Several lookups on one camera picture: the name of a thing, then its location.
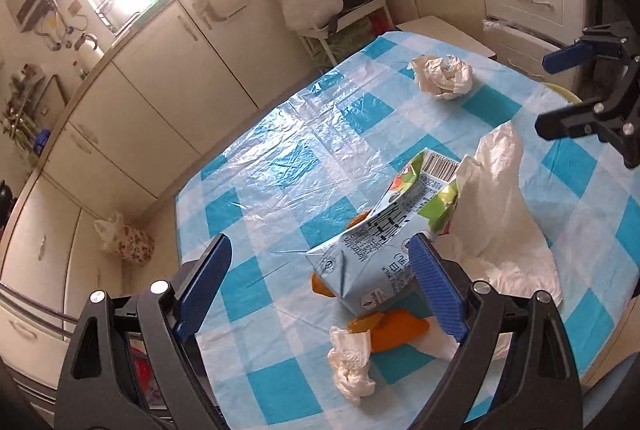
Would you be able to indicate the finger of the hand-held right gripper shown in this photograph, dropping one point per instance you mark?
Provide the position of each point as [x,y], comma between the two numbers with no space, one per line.
[570,122]
[562,60]

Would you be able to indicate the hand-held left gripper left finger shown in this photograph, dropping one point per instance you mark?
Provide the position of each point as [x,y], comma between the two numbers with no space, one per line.
[202,290]

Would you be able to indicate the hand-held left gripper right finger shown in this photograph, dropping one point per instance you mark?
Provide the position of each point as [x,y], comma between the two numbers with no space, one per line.
[437,290]

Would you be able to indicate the large orange peel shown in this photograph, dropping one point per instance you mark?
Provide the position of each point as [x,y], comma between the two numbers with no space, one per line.
[395,330]

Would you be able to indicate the blue white milk carton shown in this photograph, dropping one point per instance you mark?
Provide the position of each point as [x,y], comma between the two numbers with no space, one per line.
[360,260]

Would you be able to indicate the floral waste bin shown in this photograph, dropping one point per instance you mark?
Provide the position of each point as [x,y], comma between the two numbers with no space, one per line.
[132,245]

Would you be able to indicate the green snack packet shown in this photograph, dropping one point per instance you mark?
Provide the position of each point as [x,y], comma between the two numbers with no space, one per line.
[442,205]

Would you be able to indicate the red plastic bag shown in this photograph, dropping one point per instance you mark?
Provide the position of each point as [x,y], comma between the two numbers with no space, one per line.
[145,370]

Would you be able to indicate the crumpled white tissue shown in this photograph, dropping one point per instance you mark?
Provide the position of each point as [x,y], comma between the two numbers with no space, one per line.
[350,360]

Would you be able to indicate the small orange peel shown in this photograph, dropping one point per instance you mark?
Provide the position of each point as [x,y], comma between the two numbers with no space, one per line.
[320,286]

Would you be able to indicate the crumpled white paper ball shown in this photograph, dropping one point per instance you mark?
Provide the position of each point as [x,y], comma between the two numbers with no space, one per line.
[445,77]

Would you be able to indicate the blue checked plastic tablecloth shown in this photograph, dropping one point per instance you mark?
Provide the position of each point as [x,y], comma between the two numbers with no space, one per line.
[300,150]

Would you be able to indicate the blue plastic container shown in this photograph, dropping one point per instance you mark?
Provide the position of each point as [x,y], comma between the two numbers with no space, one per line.
[41,141]

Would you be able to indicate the beige tray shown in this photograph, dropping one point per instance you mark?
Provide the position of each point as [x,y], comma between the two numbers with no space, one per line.
[52,97]

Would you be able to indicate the white hanging plastic bag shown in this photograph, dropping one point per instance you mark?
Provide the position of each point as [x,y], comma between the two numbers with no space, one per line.
[310,2]

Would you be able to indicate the white thermos jug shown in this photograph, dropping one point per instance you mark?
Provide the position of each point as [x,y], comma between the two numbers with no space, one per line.
[90,52]

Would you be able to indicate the wall utensil rack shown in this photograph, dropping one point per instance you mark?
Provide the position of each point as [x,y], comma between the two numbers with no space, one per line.
[20,110]

